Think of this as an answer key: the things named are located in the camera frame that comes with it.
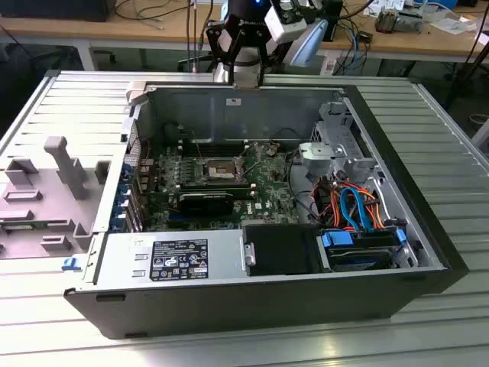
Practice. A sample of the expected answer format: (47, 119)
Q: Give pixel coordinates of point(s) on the CPU socket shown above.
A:
(219, 172)

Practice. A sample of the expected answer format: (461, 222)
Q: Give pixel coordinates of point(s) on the round coin battery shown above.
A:
(273, 149)

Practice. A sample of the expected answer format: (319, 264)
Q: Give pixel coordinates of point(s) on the green motherboard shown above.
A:
(267, 183)

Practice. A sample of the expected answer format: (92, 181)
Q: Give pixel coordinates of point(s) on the hard disk in blue carrier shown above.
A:
(355, 264)

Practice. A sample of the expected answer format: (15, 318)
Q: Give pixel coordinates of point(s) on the small black box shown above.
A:
(364, 37)

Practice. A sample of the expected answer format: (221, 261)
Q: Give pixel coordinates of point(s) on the silver power supply unit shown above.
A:
(122, 260)

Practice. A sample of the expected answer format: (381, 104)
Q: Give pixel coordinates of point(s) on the long wooden desk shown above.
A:
(133, 32)

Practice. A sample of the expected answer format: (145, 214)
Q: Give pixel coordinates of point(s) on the black NVIDIA graphics card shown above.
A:
(206, 204)

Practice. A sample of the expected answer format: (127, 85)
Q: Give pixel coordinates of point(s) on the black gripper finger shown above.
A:
(263, 57)
(219, 42)

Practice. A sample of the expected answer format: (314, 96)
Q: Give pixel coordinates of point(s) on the blue expansion slot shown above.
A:
(175, 218)

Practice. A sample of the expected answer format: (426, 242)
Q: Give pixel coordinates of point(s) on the large black equipment box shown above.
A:
(57, 9)

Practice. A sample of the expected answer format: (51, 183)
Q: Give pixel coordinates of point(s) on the green RAM stick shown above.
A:
(19, 228)

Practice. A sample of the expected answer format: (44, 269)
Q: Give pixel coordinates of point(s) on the black open PC case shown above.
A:
(229, 309)

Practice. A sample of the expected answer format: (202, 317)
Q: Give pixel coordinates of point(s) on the pale blue teach pendant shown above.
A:
(311, 46)

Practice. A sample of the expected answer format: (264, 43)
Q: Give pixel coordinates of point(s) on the white paper sheets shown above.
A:
(452, 25)

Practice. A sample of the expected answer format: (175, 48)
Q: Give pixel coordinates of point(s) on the grey plastic parts rack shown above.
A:
(57, 214)

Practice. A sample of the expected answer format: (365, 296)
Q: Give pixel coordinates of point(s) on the white printed card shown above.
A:
(330, 65)

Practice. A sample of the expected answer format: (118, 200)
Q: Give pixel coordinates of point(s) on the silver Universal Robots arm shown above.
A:
(246, 67)

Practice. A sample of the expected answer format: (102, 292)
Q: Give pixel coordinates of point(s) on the black tripod leg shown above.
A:
(468, 72)

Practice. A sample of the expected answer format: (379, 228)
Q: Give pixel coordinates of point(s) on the silver metal drive cage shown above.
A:
(336, 132)

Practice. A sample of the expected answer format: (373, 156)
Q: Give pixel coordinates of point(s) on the grey metal device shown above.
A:
(410, 23)

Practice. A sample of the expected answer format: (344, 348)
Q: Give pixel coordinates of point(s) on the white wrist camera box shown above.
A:
(286, 32)

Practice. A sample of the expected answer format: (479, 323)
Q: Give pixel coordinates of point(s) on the tall black box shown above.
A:
(332, 19)

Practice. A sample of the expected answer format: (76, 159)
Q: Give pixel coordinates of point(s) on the metal CPU cooler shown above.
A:
(386, 21)

